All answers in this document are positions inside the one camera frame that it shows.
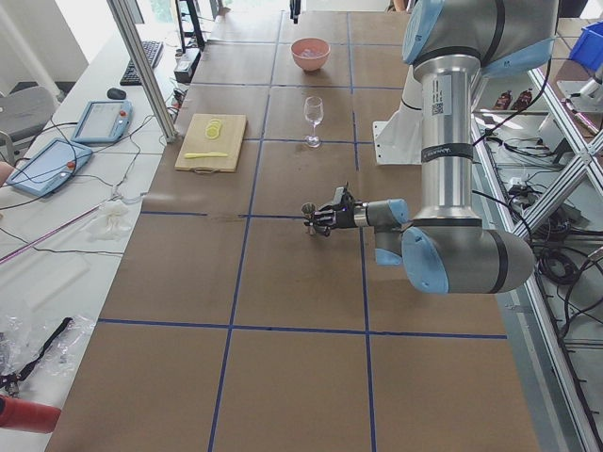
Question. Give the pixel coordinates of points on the black computer mouse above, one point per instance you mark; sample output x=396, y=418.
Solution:
x=116, y=94

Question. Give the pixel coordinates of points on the teach pendant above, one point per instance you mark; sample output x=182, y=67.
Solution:
x=51, y=168
x=103, y=122

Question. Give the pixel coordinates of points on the far teach pendant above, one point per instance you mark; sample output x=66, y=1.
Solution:
x=103, y=122

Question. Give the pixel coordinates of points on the yellow plastic knife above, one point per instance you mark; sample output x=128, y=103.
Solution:
x=205, y=155

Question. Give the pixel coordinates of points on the aluminium frame post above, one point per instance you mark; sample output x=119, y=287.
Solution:
x=124, y=21

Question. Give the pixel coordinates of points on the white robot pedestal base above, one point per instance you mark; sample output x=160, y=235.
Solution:
x=398, y=141

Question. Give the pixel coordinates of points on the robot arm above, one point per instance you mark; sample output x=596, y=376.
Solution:
x=444, y=247

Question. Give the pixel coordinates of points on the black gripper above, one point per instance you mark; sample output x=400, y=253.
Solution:
x=347, y=217

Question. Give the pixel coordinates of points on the white cloth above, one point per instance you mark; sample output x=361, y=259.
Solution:
x=110, y=222

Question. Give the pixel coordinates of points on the pile of ice cubes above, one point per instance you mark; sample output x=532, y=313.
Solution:
x=310, y=53

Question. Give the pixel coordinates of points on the near teach pendant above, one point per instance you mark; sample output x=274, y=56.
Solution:
x=51, y=168

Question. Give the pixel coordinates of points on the black box device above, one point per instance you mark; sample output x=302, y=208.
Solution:
x=187, y=65

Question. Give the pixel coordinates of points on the bamboo cutting board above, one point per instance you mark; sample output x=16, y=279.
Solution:
x=230, y=141

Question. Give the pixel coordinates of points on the pink bowl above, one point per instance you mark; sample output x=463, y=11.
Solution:
x=310, y=65

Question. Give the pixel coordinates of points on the red fire extinguisher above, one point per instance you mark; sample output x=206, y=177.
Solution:
x=28, y=416

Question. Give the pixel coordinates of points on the clear wine glass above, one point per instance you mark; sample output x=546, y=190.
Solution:
x=313, y=113

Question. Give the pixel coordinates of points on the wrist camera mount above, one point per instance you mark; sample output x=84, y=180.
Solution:
x=343, y=200

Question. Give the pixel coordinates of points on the steel double jigger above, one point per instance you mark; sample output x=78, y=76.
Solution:
x=308, y=210

